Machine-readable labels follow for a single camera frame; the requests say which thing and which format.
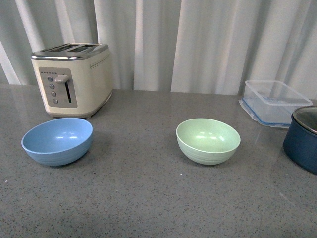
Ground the clear plastic food container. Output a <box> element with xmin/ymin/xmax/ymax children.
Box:
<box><xmin>239</xmin><ymin>80</ymin><xmax>313</xmax><ymax>128</ymax></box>

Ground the blue bowl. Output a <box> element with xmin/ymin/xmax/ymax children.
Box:
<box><xmin>21</xmin><ymin>118</ymin><xmax>93</xmax><ymax>166</ymax></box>

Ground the white curtain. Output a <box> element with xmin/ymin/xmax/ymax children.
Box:
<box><xmin>0</xmin><ymin>0</ymin><xmax>317</xmax><ymax>99</ymax></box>

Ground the green bowl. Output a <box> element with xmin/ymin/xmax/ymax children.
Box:
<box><xmin>176</xmin><ymin>118</ymin><xmax>241</xmax><ymax>165</ymax></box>

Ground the cream two-slot toaster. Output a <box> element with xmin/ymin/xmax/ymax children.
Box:
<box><xmin>31</xmin><ymin>43</ymin><xmax>113</xmax><ymax>118</ymax></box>

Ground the dark blue pot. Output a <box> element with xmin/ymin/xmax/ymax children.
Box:
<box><xmin>283</xmin><ymin>106</ymin><xmax>317</xmax><ymax>174</ymax></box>

